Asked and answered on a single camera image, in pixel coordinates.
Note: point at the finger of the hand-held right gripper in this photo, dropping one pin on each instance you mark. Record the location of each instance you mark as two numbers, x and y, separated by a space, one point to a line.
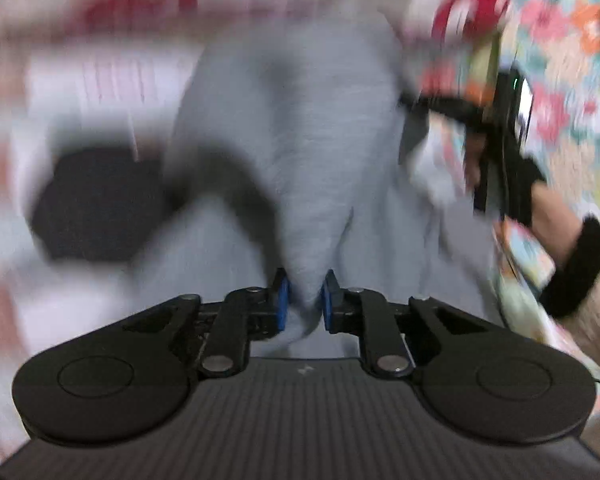
445 107

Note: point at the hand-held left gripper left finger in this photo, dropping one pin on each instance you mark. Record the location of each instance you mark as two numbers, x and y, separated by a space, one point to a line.
281 302

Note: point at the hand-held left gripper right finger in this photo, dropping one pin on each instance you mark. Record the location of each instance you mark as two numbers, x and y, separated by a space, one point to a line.
328 305

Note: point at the grey knit sweater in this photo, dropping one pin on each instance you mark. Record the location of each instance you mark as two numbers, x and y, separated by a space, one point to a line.
290 135

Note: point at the person's right forearm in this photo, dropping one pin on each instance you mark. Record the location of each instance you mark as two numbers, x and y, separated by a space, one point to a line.
587 280

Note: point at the person's right hand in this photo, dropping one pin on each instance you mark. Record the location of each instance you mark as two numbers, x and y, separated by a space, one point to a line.
552 220

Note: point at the floral print cloth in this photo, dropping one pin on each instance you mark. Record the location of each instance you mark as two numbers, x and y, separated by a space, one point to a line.
565 25

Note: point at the black cloth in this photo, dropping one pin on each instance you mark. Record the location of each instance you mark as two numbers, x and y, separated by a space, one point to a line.
95 205

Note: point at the bear print quilt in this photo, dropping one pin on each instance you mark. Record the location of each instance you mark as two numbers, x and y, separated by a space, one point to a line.
130 5

